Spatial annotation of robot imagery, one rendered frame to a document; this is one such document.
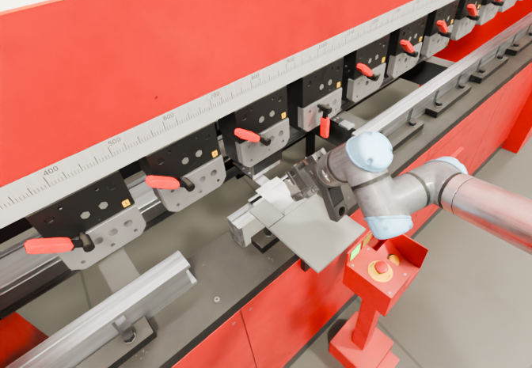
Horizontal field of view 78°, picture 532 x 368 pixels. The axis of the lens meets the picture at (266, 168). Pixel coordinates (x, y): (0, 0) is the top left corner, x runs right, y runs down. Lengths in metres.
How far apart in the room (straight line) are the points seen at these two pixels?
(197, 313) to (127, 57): 0.65
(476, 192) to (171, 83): 0.54
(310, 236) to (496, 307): 1.41
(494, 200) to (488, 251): 1.69
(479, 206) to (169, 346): 0.73
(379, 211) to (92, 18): 0.53
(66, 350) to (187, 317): 0.26
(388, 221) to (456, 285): 1.51
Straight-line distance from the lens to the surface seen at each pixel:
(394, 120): 1.36
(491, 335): 2.04
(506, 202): 0.62
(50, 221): 0.65
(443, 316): 1.99
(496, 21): 2.80
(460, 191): 0.65
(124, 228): 0.70
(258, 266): 0.97
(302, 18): 0.75
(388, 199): 0.62
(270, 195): 0.96
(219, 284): 0.96
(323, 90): 0.88
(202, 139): 0.67
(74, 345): 0.92
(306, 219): 0.90
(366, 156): 0.59
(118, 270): 1.08
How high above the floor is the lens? 1.70
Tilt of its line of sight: 42 degrees down
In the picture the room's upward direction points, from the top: 6 degrees counter-clockwise
